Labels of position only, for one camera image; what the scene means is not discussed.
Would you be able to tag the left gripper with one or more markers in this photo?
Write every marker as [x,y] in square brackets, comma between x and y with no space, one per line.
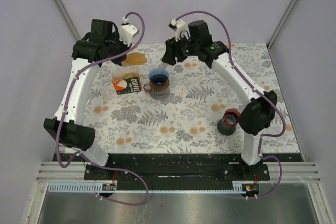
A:
[115,38]

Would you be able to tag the brown filters in box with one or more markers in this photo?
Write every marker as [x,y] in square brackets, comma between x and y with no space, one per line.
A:
[125,73]

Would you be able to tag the white slotted cable duct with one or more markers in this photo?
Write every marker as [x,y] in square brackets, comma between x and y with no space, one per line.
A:
[86,187]

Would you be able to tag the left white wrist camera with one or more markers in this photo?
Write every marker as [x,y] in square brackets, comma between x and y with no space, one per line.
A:
[127,32]

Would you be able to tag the orange coffee filter box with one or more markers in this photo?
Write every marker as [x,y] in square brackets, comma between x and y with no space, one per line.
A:
[126,86]

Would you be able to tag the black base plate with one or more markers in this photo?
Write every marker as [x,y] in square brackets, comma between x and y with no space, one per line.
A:
[227,167]

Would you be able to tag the aluminium frame rail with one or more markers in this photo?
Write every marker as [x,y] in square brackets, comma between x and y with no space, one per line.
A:
[61,8]

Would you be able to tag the dark grey red-rimmed cup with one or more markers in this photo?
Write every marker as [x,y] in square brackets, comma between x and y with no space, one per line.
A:
[227,124]

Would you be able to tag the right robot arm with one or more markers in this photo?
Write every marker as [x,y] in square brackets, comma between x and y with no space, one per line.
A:
[194,39]

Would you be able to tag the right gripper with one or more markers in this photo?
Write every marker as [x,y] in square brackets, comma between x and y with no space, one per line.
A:
[171,48]

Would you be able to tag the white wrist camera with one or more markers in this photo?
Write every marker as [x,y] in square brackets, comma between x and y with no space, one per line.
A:
[127,32]
[180,28]

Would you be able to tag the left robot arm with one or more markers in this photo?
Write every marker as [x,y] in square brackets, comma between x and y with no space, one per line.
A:
[103,41]

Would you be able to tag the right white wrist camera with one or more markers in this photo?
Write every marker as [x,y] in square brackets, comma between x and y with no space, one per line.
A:
[180,28]

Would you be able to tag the grey glass carafe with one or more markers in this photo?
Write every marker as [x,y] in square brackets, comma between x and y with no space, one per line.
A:
[157,91]

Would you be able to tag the blue ribbed dripper holder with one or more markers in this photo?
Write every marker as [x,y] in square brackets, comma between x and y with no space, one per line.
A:
[158,76]

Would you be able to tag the floral patterned table mat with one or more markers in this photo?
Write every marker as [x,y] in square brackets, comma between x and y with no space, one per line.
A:
[185,122]

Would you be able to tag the brown paper coffee filter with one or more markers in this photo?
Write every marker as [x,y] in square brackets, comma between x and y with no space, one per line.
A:
[134,59]

